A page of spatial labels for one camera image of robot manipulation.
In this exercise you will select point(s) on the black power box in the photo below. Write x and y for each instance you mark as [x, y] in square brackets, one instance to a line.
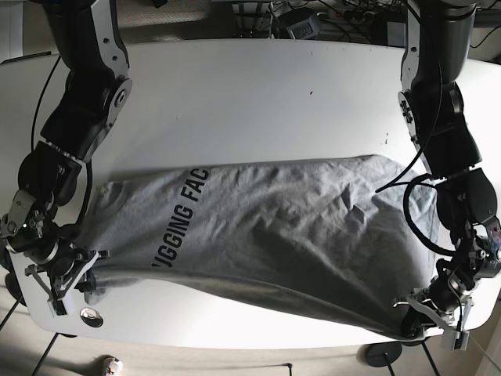
[299, 24]

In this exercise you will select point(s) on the grey printed T-shirt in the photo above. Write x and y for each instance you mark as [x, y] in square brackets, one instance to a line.
[309, 238]

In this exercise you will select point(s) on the right silver table grommet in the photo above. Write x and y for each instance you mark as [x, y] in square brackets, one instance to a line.
[429, 312]

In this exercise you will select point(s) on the round black stand base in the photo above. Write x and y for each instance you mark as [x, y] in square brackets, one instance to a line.
[379, 355]

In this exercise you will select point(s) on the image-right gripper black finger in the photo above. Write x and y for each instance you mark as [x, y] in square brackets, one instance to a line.
[411, 326]

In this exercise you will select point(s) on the left silver table grommet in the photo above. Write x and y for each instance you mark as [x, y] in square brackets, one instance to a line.
[91, 317]

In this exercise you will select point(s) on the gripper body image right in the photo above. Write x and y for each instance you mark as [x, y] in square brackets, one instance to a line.
[449, 297]

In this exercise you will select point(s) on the white sneaker on floor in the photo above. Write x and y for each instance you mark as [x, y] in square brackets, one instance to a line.
[112, 367]

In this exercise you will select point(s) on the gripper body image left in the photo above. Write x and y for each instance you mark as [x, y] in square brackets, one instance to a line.
[59, 276]

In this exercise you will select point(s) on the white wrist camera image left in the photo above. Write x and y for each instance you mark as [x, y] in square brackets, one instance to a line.
[62, 307]

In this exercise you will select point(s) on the black robot arm image left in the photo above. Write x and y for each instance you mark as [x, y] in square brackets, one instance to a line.
[97, 87]

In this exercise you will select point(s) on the silver table grommet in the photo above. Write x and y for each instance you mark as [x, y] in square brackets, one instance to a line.
[91, 317]
[429, 312]

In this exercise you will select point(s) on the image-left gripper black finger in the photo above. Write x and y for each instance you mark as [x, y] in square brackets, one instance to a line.
[88, 283]

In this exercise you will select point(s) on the grey wrist camera image right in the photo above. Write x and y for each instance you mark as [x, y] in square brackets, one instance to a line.
[454, 340]

